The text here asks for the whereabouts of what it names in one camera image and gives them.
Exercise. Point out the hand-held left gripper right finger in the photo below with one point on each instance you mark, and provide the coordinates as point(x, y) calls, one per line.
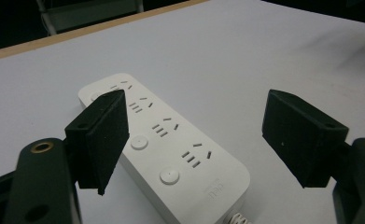
point(301, 137)

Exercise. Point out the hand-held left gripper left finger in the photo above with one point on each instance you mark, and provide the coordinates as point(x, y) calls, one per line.
point(99, 140)

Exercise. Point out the white power strip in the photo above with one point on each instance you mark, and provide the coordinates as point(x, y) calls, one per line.
point(174, 149)

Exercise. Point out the grey metal stand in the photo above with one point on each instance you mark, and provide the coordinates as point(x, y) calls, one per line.
point(87, 12)

